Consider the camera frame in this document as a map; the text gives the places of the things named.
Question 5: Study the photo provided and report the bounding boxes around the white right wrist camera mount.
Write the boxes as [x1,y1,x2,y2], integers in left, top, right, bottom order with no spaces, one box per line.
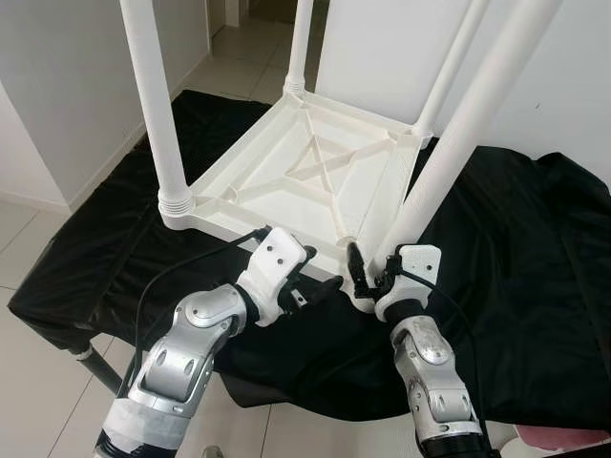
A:
[374,244,442,323]

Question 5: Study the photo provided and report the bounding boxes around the white plastic table top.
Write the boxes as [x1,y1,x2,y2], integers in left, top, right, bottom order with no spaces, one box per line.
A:
[158,88,426,314]

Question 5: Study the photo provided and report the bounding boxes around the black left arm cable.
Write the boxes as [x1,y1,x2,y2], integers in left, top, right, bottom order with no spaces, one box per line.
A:
[134,227,274,375]

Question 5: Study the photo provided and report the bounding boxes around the dark grey table base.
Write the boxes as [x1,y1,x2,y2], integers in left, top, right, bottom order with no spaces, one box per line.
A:
[220,370,278,406]

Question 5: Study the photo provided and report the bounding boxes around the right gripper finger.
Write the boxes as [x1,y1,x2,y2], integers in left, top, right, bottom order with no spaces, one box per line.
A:
[346,240,369,298]

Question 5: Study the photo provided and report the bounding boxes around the black cloth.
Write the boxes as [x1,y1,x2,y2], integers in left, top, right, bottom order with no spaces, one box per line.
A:
[8,88,611,421]

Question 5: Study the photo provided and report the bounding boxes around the pink stool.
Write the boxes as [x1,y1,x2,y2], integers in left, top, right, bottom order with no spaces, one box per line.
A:
[516,425,611,452]

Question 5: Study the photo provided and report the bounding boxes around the black metal bar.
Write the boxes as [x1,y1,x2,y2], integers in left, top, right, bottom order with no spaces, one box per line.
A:
[563,441,611,458]

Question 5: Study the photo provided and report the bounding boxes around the black metal table leg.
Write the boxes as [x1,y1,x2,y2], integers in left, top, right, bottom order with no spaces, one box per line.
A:
[74,343,124,395]

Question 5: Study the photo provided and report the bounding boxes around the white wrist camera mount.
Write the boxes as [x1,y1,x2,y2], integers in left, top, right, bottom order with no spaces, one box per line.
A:
[237,227,308,327]
[374,244,442,323]

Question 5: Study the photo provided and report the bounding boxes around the white plastic table leg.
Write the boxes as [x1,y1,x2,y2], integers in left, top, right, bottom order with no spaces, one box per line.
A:
[368,0,564,274]
[284,0,317,96]
[119,0,195,231]
[412,0,493,144]

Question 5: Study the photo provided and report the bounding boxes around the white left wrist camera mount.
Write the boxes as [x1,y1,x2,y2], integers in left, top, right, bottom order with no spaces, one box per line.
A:
[237,227,308,327]

